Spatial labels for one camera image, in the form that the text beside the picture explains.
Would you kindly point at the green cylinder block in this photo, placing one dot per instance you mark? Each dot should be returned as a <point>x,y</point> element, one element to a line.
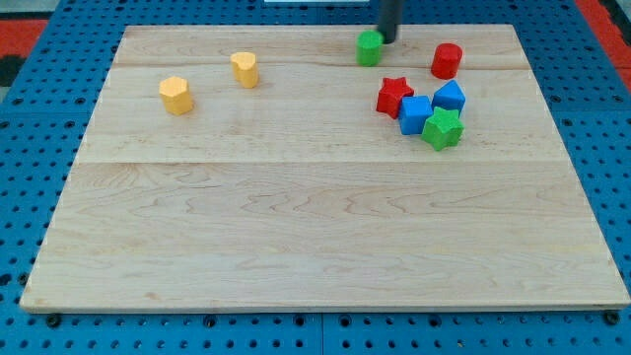
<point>369,48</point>

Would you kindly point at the blue cube block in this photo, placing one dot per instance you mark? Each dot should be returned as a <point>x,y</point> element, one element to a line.
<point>413,113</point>

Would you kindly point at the red cylinder block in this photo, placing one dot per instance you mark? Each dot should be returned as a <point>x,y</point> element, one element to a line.
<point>446,60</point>

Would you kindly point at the yellow heart block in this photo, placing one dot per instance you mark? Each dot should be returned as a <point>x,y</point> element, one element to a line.
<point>245,68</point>

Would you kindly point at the red star block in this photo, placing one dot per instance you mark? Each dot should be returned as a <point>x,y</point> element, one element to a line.
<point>390,95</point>

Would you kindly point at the green star block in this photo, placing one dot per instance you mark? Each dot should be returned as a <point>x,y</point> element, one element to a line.
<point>443,128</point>

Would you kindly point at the yellow hexagon block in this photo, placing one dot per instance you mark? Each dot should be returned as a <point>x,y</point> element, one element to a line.
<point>176,96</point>

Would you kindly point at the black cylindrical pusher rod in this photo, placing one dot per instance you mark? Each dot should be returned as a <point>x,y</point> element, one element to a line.
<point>389,19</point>

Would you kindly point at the blue pentagon block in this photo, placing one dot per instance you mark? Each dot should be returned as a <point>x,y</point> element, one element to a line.
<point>449,97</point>

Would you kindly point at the wooden board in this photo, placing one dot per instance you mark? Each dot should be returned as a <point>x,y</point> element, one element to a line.
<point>298,196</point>

